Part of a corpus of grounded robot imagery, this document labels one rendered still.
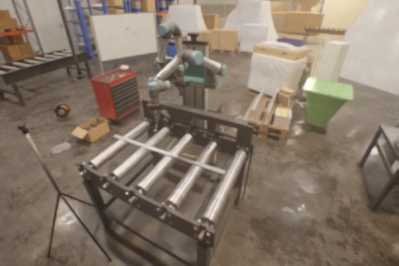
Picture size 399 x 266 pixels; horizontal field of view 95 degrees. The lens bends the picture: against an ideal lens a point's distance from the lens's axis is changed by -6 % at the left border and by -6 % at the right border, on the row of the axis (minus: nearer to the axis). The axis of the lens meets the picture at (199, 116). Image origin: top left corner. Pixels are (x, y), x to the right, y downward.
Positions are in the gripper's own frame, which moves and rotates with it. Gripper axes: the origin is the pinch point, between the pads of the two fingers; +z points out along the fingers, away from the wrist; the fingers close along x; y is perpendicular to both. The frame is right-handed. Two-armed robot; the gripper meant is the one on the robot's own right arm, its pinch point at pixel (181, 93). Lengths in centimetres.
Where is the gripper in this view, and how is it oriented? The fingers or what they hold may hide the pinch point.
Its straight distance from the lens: 215.9
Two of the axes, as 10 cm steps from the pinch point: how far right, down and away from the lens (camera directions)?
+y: 4.5, -4.5, 7.7
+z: 0.0, 8.6, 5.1
